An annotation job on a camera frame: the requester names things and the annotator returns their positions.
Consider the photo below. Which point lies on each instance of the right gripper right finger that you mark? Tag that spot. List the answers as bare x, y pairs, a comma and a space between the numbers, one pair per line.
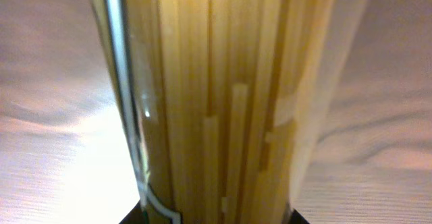
296, 218

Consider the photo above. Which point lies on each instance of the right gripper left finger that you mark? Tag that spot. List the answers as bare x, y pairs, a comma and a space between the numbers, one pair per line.
135, 216

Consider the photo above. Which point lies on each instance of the San Remo spaghetti packet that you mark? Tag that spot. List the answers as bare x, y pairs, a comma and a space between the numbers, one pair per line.
222, 101

